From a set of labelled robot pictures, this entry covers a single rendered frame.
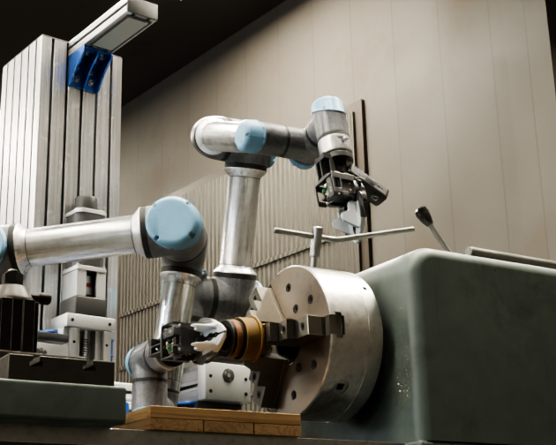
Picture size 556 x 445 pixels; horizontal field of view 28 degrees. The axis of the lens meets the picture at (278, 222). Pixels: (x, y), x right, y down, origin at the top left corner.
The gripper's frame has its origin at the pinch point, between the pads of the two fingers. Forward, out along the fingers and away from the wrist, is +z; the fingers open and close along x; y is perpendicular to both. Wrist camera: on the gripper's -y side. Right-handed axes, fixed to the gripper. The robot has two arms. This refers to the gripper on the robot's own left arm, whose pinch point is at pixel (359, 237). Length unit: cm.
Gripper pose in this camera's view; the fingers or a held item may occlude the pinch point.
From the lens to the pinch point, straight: 241.5
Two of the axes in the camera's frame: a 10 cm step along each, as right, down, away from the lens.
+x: 5.0, -4.7, -7.3
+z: 1.3, 8.7, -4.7
